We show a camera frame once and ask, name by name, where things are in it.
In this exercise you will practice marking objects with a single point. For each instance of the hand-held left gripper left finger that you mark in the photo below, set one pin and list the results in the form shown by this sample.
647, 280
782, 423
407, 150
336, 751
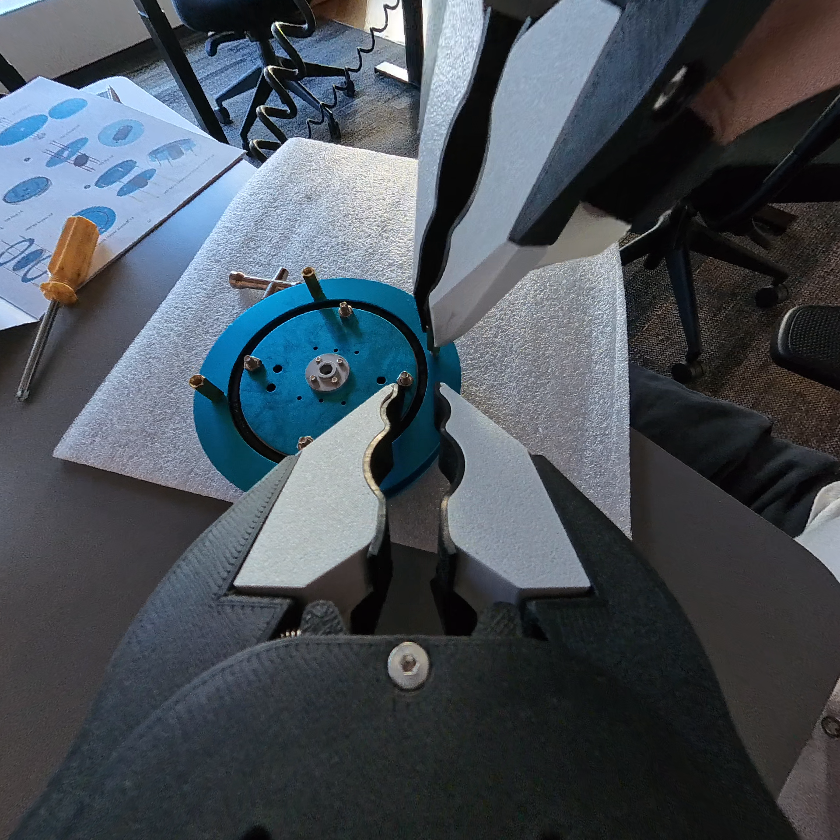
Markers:
308, 525

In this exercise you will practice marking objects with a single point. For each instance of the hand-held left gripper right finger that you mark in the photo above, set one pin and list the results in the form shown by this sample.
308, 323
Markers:
518, 525

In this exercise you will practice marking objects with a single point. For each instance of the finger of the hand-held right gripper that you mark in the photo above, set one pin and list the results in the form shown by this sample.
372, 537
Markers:
525, 164
443, 98

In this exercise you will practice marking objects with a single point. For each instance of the blue round base plate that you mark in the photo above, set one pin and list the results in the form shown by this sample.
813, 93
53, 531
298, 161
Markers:
282, 407

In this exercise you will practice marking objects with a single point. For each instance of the metal socket wrench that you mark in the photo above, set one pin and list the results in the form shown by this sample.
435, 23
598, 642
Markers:
259, 281

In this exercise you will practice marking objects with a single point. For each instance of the black metal desk leg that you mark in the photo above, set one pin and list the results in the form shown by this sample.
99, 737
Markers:
178, 65
412, 33

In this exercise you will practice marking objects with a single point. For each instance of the dark grey desk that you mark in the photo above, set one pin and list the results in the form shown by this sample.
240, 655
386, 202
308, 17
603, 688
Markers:
79, 558

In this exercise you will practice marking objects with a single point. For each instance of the person's right hand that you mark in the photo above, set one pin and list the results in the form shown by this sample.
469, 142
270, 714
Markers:
787, 59

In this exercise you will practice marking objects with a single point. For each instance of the white foam sheet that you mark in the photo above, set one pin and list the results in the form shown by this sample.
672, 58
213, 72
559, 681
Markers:
328, 210

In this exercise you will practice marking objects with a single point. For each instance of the person's dark trousers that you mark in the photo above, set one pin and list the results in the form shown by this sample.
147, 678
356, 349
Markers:
709, 433

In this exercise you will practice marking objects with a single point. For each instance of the black chair base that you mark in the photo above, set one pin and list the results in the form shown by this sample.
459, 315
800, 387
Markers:
223, 13

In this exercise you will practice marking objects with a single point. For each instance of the printed instruction manual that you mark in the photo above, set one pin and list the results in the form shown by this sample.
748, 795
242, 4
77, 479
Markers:
164, 164

